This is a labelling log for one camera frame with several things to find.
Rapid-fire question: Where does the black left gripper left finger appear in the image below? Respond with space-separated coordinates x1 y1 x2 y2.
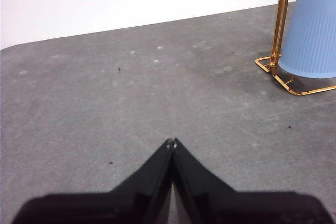
10 137 174 224

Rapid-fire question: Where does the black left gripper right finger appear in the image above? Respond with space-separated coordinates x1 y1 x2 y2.
172 137 335 224

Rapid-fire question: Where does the blue ribbed plastic cup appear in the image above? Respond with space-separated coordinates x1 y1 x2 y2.
278 0 336 79

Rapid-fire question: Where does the gold wire cup rack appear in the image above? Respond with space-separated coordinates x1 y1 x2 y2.
255 0 336 97

